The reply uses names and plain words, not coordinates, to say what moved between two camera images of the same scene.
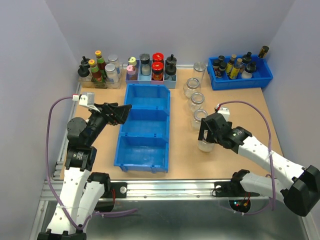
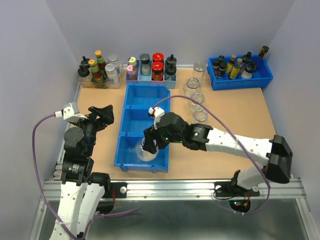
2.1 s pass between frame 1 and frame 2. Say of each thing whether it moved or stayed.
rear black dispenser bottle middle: stayed
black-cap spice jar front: stayed
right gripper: moved
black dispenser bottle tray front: stayed
